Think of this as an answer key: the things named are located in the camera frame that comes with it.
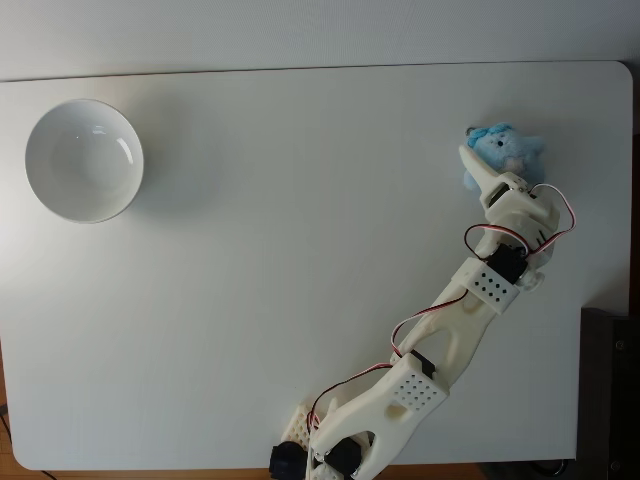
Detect white ceramic bowl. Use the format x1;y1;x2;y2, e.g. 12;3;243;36
24;98;146;225

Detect skyblue plush doll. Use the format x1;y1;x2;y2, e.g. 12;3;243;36
461;122;549;192

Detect dark wooden furniture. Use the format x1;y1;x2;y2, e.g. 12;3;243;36
578;306;640;480

